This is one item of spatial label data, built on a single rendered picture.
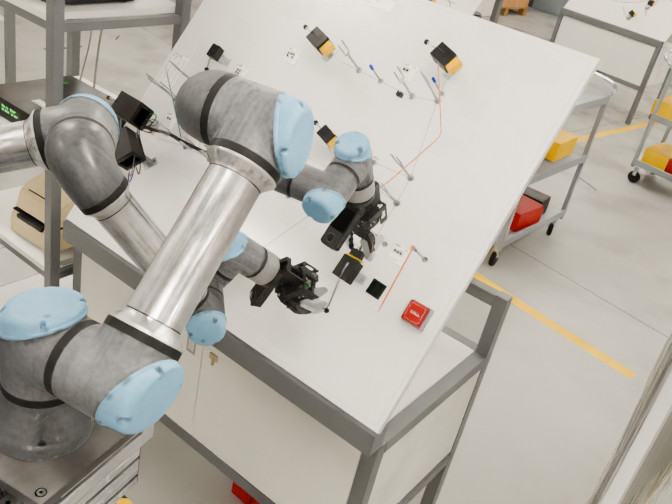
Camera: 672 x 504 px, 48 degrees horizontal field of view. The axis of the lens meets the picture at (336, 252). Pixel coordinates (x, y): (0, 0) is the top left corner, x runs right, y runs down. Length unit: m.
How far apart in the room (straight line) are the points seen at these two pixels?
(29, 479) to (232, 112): 0.59
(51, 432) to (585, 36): 7.88
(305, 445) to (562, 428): 1.72
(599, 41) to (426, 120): 6.68
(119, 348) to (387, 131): 1.12
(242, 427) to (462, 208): 0.86
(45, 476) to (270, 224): 1.02
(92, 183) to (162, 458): 1.66
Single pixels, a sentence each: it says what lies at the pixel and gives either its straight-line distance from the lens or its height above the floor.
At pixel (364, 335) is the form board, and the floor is 1.01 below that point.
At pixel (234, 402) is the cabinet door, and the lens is 2.11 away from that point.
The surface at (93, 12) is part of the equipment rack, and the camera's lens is 2.31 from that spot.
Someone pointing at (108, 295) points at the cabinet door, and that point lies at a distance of 2.39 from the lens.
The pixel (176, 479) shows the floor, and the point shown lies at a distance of 2.76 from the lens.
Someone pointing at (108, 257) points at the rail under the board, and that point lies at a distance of 2.25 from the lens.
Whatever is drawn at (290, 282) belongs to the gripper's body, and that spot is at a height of 1.17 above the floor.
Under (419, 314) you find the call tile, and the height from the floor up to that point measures 1.12.
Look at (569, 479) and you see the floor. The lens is 3.24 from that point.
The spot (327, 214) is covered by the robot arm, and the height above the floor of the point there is 1.39.
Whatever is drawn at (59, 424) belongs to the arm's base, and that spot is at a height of 1.22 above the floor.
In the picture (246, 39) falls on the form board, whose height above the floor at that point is 1.45.
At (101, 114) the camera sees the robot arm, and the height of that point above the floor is 1.51.
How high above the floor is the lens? 2.03
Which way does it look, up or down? 29 degrees down
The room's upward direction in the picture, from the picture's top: 13 degrees clockwise
